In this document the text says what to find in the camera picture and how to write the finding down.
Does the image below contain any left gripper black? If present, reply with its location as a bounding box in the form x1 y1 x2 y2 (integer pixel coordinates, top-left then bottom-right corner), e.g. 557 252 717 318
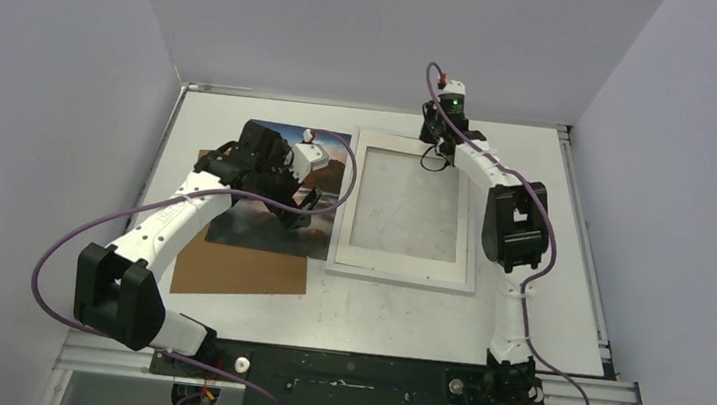
251 146 325 232

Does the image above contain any landscape sunset photo print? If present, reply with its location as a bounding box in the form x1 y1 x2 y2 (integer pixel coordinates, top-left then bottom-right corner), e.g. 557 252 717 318
204 120 350 259

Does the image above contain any white paper mat border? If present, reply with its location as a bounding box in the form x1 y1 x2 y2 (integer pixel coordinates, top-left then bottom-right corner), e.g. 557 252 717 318
332 129 482 283

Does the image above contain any white picture frame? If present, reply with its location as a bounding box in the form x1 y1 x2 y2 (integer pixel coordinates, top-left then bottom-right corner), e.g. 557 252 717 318
323 125 493 298

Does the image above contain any white brown backing board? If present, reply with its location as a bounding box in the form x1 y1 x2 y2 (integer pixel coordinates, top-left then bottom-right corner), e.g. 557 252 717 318
169 146 322 309

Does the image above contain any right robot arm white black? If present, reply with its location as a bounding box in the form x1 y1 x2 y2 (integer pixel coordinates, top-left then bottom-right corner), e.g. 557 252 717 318
420 93 550 405

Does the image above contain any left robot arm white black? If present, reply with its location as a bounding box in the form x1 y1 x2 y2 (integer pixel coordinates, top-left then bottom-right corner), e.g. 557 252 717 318
73 122 330 378

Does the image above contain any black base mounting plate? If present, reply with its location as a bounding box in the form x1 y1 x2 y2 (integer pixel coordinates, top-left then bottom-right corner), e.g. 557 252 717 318
145 331 550 405

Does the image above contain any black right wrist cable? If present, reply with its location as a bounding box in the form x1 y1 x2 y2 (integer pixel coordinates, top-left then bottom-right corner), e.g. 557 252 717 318
417 142 456 176

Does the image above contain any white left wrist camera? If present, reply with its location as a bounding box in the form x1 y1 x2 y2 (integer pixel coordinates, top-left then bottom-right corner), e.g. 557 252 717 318
290 129 330 180

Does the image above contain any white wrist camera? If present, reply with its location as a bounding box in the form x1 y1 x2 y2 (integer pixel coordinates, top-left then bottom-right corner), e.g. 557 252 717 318
435 72 466 100
290 129 330 180

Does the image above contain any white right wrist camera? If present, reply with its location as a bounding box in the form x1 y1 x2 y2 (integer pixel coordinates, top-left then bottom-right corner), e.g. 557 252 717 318
435 72 466 100

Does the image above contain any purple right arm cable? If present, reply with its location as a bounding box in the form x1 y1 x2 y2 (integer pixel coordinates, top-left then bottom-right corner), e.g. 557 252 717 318
390 61 628 405

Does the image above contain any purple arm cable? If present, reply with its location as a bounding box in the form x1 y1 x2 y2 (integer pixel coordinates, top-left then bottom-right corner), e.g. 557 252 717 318
19 100 363 405
390 61 628 405

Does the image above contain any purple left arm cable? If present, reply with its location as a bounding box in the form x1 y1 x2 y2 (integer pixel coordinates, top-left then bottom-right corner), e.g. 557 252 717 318
19 100 363 405

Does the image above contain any aluminium front rail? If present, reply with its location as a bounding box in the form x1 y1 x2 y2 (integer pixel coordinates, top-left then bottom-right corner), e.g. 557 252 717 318
55 331 643 405

